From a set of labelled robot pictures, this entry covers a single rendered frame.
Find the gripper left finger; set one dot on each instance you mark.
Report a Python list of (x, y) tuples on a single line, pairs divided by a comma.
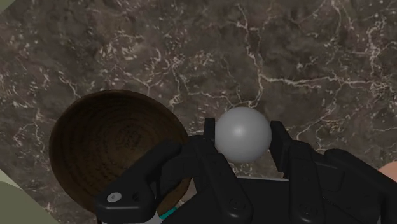
[(139, 183)]

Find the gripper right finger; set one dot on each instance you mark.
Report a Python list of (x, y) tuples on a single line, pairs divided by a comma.
[(328, 186)]

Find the grey ball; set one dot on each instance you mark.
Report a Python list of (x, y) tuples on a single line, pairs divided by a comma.
[(243, 135)]

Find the teal and white object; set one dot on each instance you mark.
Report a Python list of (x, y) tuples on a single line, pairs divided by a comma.
[(169, 213)]

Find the brown wooden bowl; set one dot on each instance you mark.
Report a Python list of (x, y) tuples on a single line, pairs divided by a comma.
[(102, 139)]

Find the peach round object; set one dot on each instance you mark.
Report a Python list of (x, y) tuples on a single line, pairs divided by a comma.
[(391, 171)]

